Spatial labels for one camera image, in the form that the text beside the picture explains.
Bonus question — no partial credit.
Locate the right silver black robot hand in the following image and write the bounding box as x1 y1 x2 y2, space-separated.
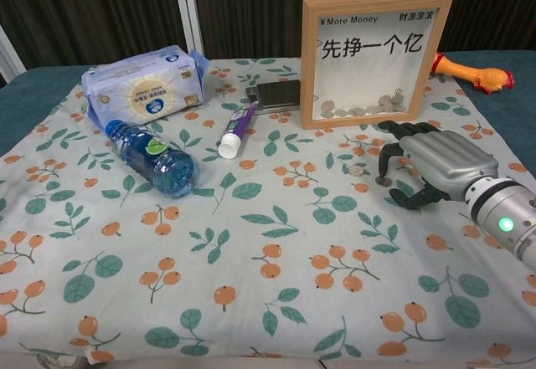
376 120 503 212

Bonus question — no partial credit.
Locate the black rectangular device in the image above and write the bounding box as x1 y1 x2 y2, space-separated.
245 79 302 113

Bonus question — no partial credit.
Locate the yellow rubber chicken toy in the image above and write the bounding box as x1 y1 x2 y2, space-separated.
430 50 517 95

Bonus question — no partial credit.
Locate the floral orange-fruit tablecloth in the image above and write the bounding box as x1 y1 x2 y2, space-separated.
0 56 536 369

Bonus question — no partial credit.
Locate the purple toothpaste tube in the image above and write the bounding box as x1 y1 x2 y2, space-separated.
216 101 260 160

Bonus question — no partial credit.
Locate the blue plastic water bottle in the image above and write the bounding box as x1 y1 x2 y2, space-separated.
103 118 201 198

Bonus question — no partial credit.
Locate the pale blue tissue pack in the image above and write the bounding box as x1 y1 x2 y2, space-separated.
80 44 210 127

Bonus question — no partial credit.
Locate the teal table cover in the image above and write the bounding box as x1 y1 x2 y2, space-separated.
0 49 536 165

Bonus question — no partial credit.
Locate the wooden frame money box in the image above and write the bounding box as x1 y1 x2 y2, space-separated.
301 0 455 131

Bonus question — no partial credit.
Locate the white partition post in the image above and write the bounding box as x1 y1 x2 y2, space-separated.
0 23 27 84
170 0 207 59

